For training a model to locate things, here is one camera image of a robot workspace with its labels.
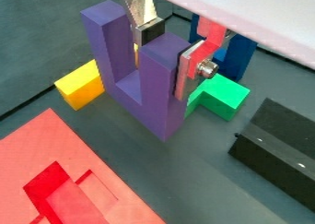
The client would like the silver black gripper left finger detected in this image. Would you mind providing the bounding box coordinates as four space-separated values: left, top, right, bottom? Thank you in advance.
122 0 166 47

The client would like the silver red gripper right finger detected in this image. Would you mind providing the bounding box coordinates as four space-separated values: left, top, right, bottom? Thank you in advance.
175 17 227 100

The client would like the purple U-shaped block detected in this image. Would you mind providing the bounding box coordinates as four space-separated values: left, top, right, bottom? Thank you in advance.
82 0 189 141

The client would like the red insertion board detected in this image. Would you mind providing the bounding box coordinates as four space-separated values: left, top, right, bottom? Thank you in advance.
0 110 166 224

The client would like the blue U-shaped block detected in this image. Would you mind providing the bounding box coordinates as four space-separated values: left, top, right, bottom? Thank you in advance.
190 15 258 81

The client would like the green zigzag block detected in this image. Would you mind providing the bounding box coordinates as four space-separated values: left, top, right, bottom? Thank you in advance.
185 74 250 121

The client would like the yellow long bar block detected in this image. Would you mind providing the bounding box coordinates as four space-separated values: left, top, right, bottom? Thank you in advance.
55 59 106 111

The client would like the black angle bracket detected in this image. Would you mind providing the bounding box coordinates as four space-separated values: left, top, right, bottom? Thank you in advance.
229 98 315 212

